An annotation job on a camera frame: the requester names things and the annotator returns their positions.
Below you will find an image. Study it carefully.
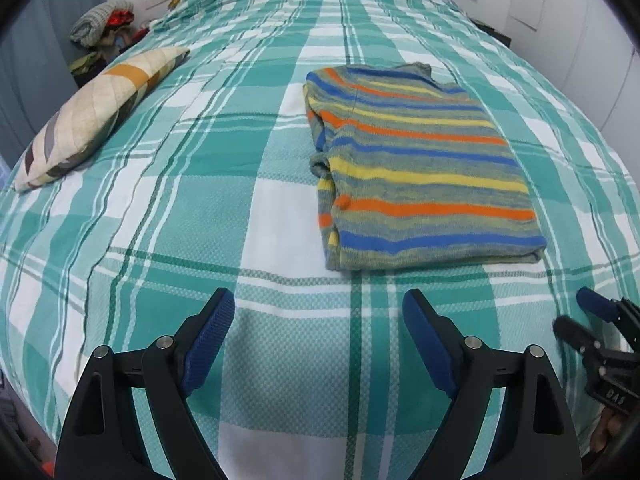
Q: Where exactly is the cream striped pillow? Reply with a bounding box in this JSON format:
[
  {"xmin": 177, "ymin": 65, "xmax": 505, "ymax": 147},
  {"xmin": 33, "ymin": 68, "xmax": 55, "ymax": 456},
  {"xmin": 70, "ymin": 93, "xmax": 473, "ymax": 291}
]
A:
[{"xmin": 13, "ymin": 47, "xmax": 189, "ymax": 192}]

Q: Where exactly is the grey blue curtain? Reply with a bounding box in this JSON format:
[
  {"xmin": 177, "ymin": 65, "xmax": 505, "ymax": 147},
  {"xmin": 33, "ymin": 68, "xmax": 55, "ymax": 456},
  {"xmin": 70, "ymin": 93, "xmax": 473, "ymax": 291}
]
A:
[{"xmin": 1, "ymin": 0, "xmax": 105, "ymax": 167}]

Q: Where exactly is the multicolour striped knit sweater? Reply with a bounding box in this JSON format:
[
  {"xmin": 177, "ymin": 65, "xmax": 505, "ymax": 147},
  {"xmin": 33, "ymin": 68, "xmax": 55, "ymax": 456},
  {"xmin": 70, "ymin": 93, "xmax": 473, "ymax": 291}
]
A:
[{"xmin": 303, "ymin": 63, "xmax": 547, "ymax": 271}]

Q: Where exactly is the person's right hand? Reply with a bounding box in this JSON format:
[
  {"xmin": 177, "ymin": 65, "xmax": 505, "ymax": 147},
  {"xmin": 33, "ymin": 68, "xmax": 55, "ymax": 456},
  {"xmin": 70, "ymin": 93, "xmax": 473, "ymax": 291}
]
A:
[{"xmin": 589, "ymin": 406, "xmax": 628, "ymax": 454}]

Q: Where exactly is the teal white plaid bedspread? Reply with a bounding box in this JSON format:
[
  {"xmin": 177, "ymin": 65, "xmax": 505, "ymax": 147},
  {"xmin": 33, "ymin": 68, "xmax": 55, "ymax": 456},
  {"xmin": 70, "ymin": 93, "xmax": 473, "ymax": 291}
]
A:
[{"xmin": 1, "ymin": 0, "xmax": 639, "ymax": 479}]

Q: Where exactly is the pile of clothes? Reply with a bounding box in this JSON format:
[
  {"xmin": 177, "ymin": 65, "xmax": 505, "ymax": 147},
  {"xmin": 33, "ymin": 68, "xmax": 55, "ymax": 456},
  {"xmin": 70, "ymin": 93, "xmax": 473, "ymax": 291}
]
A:
[{"xmin": 68, "ymin": 0, "xmax": 150, "ymax": 88}]

